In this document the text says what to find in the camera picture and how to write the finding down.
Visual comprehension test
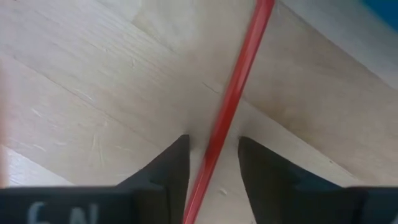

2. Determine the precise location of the blue plastic tray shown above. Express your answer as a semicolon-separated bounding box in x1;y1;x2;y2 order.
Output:
360;0;398;32

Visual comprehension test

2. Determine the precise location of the red pencil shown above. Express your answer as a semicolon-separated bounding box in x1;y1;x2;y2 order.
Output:
182;0;277;224

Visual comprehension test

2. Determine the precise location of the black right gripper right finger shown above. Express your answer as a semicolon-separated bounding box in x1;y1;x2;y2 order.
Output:
238;136;368;224

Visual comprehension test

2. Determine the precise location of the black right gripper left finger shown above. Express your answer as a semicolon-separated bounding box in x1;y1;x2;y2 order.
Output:
116;134;190;224

